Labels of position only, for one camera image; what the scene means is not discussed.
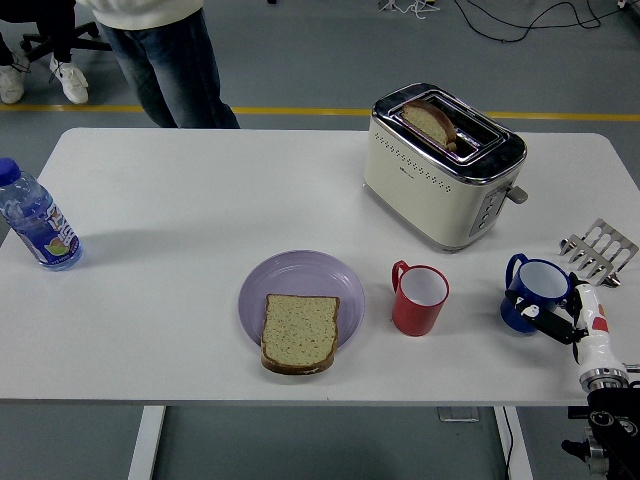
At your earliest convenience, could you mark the purple plate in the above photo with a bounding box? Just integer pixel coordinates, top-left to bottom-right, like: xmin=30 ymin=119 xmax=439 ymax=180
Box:
xmin=237 ymin=249 xmax=366 ymax=351

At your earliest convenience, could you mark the flat bread slice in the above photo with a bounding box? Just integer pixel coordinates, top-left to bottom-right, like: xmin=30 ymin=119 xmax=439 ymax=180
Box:
xmin=260 ymin=293 xmax=341 ymax=375

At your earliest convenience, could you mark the blue enamel cup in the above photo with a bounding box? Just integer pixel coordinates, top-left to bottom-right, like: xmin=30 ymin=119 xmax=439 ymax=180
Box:
xmin=500 ymin=253 xmax=573 ymax=335

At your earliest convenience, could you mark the seated person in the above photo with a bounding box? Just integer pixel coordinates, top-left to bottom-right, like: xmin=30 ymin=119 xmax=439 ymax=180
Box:
xmin=0 ymin=0 xmax=90 ymax=105

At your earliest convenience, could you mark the black floor cable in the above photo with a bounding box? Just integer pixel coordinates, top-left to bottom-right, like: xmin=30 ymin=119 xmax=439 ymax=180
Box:
xmin=452 ymin=0 xmax=640 ymax=44

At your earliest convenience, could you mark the red enamel cup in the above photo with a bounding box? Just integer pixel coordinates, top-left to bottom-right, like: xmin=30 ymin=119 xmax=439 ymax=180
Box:
xmin=390 ymin=259 xmax=451 ymax=337

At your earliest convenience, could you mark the black office chair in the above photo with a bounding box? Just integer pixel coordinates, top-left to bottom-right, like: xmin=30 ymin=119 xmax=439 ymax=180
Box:
xmin=0 ymin=0 xmax=114 ymax=64

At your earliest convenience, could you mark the upright bread slice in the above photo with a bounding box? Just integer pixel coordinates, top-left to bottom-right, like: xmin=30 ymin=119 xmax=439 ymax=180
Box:
xmin=401 ymin=98 xmax=459 ymax=153

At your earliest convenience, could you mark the white floor cable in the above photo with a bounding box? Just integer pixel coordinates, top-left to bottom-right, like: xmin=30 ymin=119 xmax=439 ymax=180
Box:
xmin=377 ymin=0 xmax=441 ymax=21

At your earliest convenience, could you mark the clear bottle with blue cap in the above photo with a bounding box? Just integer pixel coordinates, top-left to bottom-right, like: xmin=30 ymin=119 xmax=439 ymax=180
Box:
xmin=0 ymin=157 xmax=84 ymax=272

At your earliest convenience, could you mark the white table leg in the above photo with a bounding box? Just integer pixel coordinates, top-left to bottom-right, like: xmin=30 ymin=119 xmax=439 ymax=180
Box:
xmin=127 ymin=405 xmax=167 ymax=480
xmin=493 ymin=405 xmax=534 ymax=480

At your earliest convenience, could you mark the metal toast rack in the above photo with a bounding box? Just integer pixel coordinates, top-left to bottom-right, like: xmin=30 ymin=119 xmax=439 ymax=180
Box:
xmin=558 ymin=217 xmax=639 ymax=288

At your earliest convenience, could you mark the cream and chrome toaster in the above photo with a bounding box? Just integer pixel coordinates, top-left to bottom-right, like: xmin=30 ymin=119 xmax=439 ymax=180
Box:
xmin=363 ymin=82 xmax=530 ymax=254

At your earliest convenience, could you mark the grey under-table bracket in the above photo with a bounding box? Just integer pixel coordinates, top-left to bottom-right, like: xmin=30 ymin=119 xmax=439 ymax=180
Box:
xmin=437 ymin=407 xmax=481 ymax=424

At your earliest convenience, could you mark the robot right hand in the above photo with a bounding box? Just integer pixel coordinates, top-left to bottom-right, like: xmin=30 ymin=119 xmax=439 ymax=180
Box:
xmin=503 ymin=272 xmax=624 ymax=371

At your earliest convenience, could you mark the standing person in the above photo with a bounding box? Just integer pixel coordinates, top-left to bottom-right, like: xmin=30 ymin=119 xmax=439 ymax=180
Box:
xmin=79 ymin=0 xmax=241 ymax=130

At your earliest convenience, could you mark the black table cable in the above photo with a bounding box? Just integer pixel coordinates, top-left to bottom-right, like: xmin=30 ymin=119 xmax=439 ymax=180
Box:
xmin=501 ymin=407 xmax=516 ymax=480

